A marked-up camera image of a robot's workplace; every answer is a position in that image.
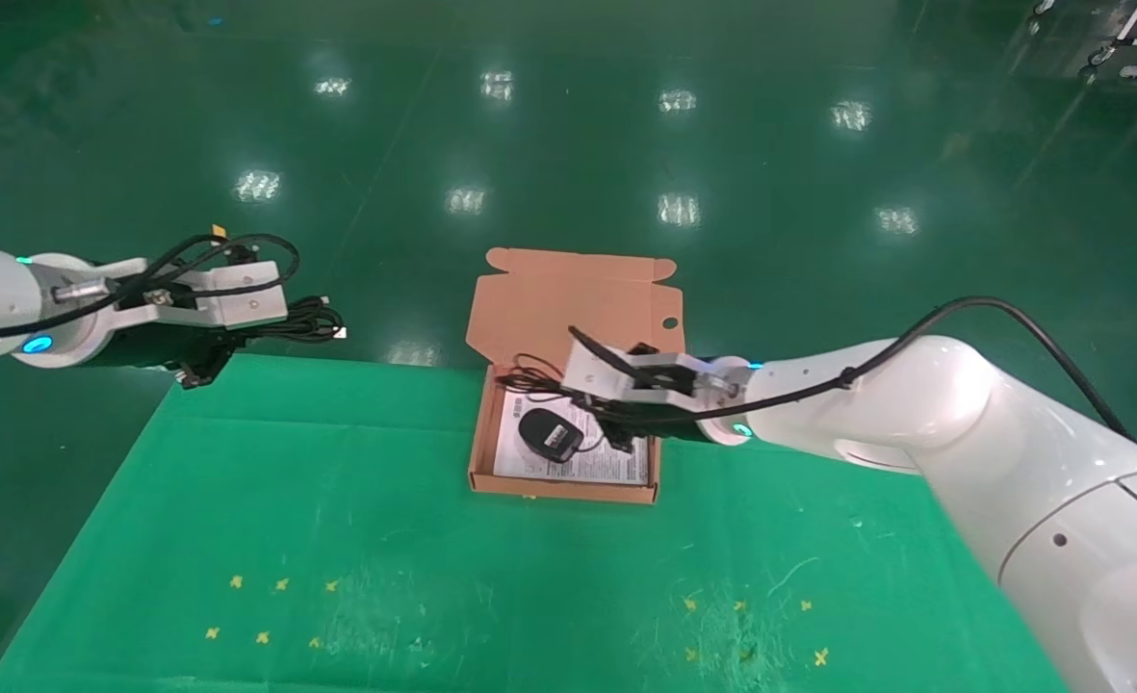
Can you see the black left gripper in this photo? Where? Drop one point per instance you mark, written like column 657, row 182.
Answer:
column 154, row 348

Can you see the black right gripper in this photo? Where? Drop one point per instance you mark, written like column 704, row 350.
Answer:
column 664, row 422

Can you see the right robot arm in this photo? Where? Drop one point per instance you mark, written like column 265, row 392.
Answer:
column 963, row 414

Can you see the orange cardboard box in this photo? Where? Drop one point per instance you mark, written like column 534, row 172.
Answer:
column 568, row 298

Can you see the white printed instruction sheet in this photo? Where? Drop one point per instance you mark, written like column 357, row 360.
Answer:
column 515, row 452

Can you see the green table cloth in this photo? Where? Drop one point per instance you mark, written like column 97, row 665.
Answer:
column 433, row 577

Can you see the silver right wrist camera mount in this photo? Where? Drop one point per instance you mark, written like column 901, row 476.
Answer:
column 607, row 375

